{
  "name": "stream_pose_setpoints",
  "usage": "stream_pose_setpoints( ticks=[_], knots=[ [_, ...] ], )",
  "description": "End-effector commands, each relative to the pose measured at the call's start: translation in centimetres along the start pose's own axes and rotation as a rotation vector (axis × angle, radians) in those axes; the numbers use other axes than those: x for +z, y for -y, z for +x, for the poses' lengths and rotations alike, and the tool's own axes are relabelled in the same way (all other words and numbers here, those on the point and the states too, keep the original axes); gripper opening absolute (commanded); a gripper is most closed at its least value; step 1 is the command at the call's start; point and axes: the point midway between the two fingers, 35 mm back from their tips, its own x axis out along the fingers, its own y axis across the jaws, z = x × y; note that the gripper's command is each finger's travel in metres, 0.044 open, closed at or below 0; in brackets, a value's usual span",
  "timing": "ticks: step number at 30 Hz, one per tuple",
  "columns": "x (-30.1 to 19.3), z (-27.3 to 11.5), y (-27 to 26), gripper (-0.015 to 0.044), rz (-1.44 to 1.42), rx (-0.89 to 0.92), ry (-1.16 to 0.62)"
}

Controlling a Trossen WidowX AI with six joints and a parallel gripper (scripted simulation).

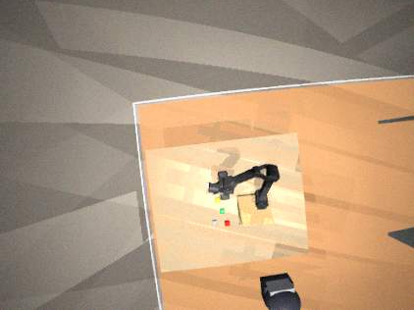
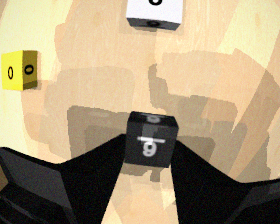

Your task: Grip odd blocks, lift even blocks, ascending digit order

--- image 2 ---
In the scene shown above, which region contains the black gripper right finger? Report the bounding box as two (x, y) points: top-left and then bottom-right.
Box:
(170, 141), (280, 224)

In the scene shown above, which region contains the black block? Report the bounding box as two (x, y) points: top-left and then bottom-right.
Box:
(124, 112), (179, 168)

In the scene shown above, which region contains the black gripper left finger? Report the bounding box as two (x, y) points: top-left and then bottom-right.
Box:
(0, 133), (126, 224)

